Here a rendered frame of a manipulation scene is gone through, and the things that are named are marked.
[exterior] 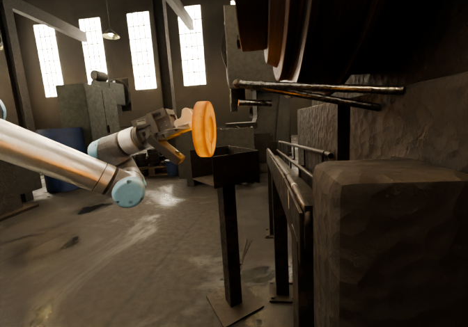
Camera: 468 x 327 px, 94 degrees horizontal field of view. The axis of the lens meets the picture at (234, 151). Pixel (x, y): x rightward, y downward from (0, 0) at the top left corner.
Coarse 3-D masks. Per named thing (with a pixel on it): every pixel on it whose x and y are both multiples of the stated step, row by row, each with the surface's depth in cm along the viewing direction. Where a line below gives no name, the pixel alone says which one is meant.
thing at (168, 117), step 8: (152, 112) 60; (160, 112) 60; (168, 112) 61; (136, 120) 62; (144, 120) 62; (152, 120) 60; (160, 120) 61; (168, 120) 60; (136, 128) 62; (144, 128) 63; (152, 128) 60; (160, 128) 61; (168, 128) 61; (136, 136) 61; (144, 136) 63; (160, 136) 60; (168, 136) 60; (176, 136) 67; (136, 144) 62; (144, 144) 64
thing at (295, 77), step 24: (312, 0) 22; (336, 0) 23; (360, 0) 23; (312, 24) 24; (336, 24) 25; (360, 24) 25; (312, 48) 27; (336, 48) 28; (312, 72) 32; (336, 72) 32; (288, 96) 41
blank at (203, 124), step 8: (200, 104) 57; (208, 104) 59; (200, 112) 55; (208, 112) 59; (192, 120) 55; (200, 120) 54; (208, 120) 64; (192, 128) 55; (200, 128) 54; (208, 128) 65; (192, 136) 55; (200, 136) 55; (208, 136) 59; (216, 136) 69; (200, 144) 56; (208, 144) 59; (200, 152) 58; (208, 152) 58
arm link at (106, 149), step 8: (112, 136) 63; (96, 144) 63; (104, 144) 62; (112, 144) 62; (88, 152) 63; (96, 152) 62; (104, 152) 63; (112, 152) 63; (120, 152) 63; (104, 160) 64; (112, 160) 63; (120, 160) 64
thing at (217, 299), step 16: (192, 160) 102; (208, 160) 106; (224, 160) 81; (240, 160) 85; (256, 160) 88; (192, 176) 103; (208, 176) 104; (224, 176) 82; (240, 176) 85; (256, 176) 89; (224, 192) 92; (224, 208) 92; (224, 224) 94; (224, 240) 96; (224, 256) 98; (224, 272) 101; (224, 288) 111; (240, 288) 100; (224, 304) 101; (240, 304) 100; (256, 304) 100; (224, 320) 93
